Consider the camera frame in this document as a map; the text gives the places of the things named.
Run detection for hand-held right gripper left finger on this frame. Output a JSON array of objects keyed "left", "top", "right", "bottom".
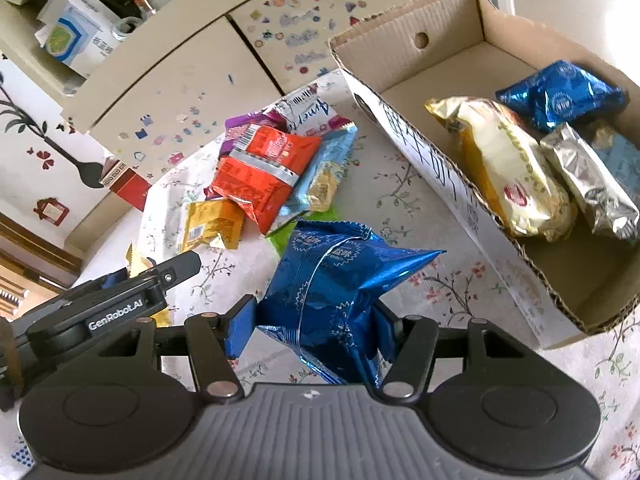
[{"left": 97, "top": 294, "right": 258, "bottom": 401}]

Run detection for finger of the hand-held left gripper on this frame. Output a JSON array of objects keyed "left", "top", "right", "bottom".
[
  {"left": 142, "top": 251, "right": 202, "bottom": 291},
  {"left": 101, "top": 267, "right": 131, "bottom": 289}
]

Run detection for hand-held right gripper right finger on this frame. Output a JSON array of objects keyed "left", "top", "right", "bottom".
[{"left": 370, "top": 300, "right": 533, "bottom": 403}]

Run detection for small yellow snack packet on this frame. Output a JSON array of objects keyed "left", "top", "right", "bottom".
[{"left": 125, "top": 242, "right": 173, "bottom": 328}]

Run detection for orange-yellow snack packet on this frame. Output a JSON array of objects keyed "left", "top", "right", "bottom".
[{"left": 180, "top": 199, "right": 246, "bottom": 253}]

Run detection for shiny blue snack packet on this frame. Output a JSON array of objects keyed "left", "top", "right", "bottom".
[
  {"left": 252, "top": 220, "right": 446, "bottom": 386},
  {"left": 495, "top": 60, "right": 628, "bottom": 133}
]

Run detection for green snack packet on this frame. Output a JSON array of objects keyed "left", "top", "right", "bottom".
[{"left": 267, "top": 220, "right": 301, "bottom": 256}]

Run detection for red snack packet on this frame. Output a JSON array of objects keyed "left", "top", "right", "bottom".
[{"left": 207, "top": 125, "right": 323, "bottom": 236}]

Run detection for light blue snack packet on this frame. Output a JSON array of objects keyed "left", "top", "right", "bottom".
[{"left": 265, "top": 122, "right": 360, "bottom": 238}]

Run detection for cream bread packet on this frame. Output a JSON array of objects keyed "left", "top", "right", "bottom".
[{"left": 425, "top": 96, "right": 578, "bottom": 243}]

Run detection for silver foil snack packet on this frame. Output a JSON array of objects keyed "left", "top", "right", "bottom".
[{"left": 540, "top": 122, "right": 640, "bottom": 241}]

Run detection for brown cardboard box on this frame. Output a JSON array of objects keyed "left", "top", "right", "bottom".
[{"left": 327, "top": 0, "right": 640, "bottom": 351}]

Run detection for red patterned box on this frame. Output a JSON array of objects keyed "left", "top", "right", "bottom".
[{"left": 100, "top": 159, "right": 153, "bottom": 212}]

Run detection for purple snack packet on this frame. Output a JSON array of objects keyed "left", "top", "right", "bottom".
[{"left": 222, "top": 107, "right": 288, "bottom": 158}]

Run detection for white wooden cabinet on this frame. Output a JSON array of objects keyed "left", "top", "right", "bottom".
[{"left": 0, "top": 0, "right": 433, "bottom": 176}]

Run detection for pink and white snack packet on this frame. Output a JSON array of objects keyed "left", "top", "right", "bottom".
[{"left": 272, "top": 85, "right": 356, "bottom": 138}]

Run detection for clear glass jar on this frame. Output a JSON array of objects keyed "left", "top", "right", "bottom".
[{"left": 112, "top": 17, "right": 143, "bottom": 41}]

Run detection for white box with blue label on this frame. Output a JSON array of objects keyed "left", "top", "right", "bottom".
[{"left": 34, "top": 0, "right": 123, "bottom": 78}]

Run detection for blue and gold snack packet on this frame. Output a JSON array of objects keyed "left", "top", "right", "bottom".
[{"left": 587, "top": 120, "right": 640, "bottom": 196}]

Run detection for white refrigerator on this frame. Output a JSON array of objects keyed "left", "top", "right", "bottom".
[{"left": 487, "top": 0, "right": 640, "bottom": 81}]

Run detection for brown wooden door frame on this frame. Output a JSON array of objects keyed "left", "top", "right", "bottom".
[{"left": 0, "top": 210, "right": 83, "bottom": 317}]

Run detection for red house wall sticker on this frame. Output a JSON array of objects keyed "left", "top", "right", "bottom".
[{"left": 34, "top": 199, "right": 69, "bottom": 223}]

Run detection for black plant wall decal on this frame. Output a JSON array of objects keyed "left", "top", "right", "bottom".
[{"left": 0, "top": 72, "right": 108, "bottom": 188}]

